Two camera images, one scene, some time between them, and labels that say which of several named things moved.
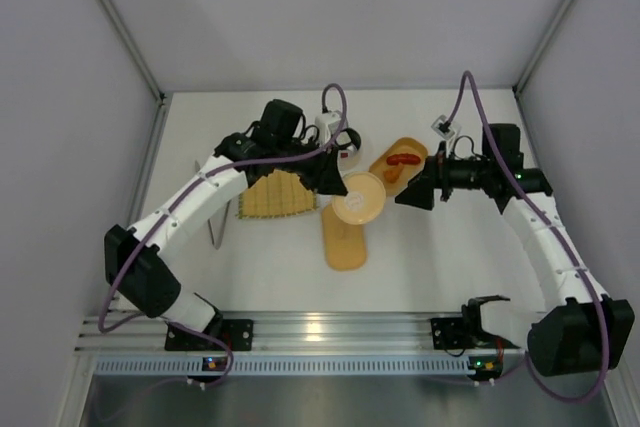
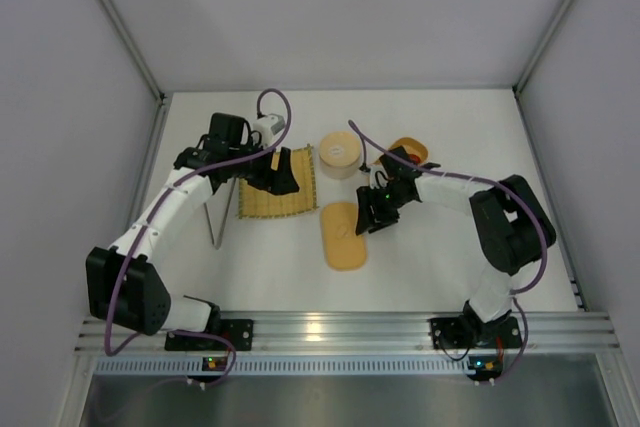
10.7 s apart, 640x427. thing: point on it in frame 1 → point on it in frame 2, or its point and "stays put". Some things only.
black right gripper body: x=441 y=177 → x=379 y=209
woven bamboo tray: x=279 y=193 stays put
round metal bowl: x=348 y=158 stays put
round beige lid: x=364 y=200 → x=339 y=148
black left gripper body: x=316 y=170 → x=267 y=175
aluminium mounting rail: x=277 y=334 stays put
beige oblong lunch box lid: x=344 y=242 stays put
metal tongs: x=215 y=244 stays put
